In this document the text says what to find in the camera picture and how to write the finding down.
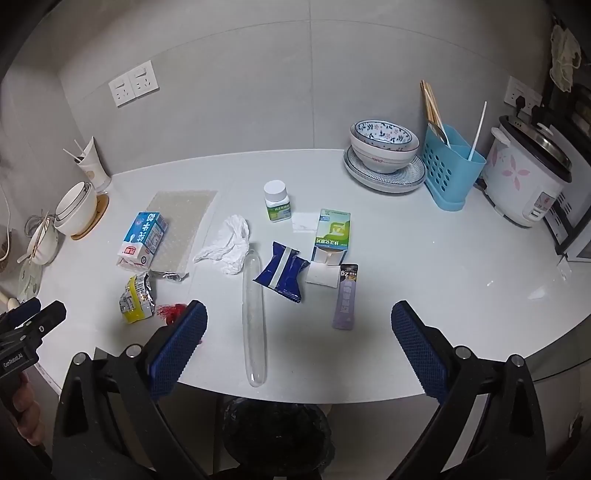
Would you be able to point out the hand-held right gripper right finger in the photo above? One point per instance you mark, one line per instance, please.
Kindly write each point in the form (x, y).
(418, 353)

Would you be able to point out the white flowered rice cooker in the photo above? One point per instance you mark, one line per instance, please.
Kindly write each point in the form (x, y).
(521, 175)

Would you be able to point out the black white microwave oven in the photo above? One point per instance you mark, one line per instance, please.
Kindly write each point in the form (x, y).
(570, 226)

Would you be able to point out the white cup with sticks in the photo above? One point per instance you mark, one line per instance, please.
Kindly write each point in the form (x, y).
(94, 168)

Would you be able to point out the green white medicine box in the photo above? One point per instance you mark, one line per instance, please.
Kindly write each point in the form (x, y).
(331, 235)

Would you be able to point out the blue striped plate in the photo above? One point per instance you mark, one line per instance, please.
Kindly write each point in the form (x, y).
(397, 180)

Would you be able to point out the bubble wrap sheet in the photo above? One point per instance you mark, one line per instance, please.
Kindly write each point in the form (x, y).
(184, 221)

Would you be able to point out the clear plastic sleeve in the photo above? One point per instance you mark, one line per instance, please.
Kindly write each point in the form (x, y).
(255, 323)

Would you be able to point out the blue white milk carton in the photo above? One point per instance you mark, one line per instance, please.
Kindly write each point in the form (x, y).
(143, 240)

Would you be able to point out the blue plastic utensil holder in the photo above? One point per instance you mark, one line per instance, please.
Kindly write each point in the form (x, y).
(450, 170)

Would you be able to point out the white plastic stick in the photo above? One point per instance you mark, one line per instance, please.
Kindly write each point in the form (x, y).
(477, 131)

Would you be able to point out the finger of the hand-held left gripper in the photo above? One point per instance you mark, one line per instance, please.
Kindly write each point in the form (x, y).
(21, 311)
(44, 318)

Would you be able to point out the blue patterned bowl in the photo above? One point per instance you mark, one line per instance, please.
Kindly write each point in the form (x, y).
(383, 134)

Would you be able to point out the white bowl with chopsticks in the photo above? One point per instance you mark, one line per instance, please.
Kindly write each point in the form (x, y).
(44, 242)

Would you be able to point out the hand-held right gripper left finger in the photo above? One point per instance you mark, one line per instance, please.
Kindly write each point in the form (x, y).
(182, 344)

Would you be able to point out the blue snack wrapper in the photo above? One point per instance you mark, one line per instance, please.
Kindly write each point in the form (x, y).
(279, 272)

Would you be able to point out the red mesh net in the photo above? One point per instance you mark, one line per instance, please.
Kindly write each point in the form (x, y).
(170, 313)

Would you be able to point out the white tissue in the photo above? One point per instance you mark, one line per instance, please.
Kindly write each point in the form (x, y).
(231, 244)

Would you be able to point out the yellow silver wrapper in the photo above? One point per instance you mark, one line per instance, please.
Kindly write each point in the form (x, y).
(135, 300)

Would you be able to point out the wooden chopsticks bundle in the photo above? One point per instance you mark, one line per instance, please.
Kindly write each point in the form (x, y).
(431, 108)

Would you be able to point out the round wooden coaster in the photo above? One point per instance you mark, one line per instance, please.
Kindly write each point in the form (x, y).
(94, 221)

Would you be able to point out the metal spoon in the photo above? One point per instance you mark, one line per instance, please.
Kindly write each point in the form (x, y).
(438, 131)

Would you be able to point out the hanging pale cloth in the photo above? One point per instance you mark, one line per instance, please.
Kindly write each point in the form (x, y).
(565, 57)

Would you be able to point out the white pill bottle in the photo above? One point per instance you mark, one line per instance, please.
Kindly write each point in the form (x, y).
(277, 205)

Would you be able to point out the person's left hand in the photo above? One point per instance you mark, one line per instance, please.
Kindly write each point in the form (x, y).
(31, 420)

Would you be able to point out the wall socket with plug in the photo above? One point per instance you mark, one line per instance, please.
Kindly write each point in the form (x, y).
(524, 94)

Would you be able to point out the purple sachet packet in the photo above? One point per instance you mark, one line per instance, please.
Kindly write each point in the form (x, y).
(345, 300)

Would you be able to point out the white bowl red rim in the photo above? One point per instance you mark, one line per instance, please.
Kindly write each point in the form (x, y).
(383, 159)

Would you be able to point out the stacked white bowls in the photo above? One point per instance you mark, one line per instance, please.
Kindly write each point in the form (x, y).
(76, 210)

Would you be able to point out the black mesh bin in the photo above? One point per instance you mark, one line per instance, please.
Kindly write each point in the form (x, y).
(277, 434)

